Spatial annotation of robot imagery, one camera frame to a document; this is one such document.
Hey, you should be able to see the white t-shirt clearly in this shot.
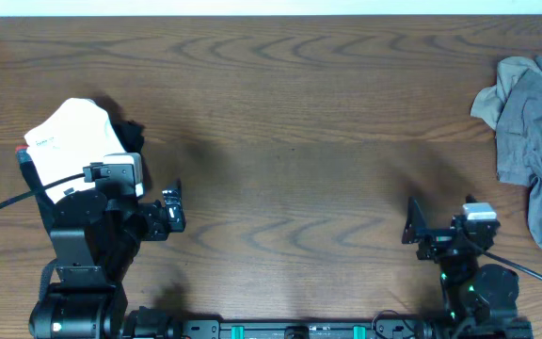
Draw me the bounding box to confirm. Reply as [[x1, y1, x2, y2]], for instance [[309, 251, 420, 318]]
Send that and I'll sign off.
[[24, 98, 125, 186]]

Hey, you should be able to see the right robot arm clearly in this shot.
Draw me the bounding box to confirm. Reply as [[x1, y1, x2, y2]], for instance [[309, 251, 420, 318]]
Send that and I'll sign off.
[[402, 196, 519, 338]]

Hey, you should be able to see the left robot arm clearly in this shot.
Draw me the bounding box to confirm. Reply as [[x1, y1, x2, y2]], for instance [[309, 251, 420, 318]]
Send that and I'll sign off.
[[28, 179, 186, 338]]

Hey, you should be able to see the folded black garment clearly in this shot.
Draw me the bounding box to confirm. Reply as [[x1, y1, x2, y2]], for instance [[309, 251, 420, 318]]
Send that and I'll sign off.
[[16, 121, 145, 234]]

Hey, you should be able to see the olive grey garment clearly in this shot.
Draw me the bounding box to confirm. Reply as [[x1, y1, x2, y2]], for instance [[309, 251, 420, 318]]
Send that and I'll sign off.
[[470, 56, 542, 130]]

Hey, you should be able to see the folded red garment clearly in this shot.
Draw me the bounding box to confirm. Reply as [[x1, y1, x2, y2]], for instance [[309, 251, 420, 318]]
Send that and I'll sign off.
[[15, 145, 28, 153]]

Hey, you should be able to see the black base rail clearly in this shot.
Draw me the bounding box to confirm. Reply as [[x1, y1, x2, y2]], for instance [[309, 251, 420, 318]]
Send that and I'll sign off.
[[118, 307, 534, 339]]

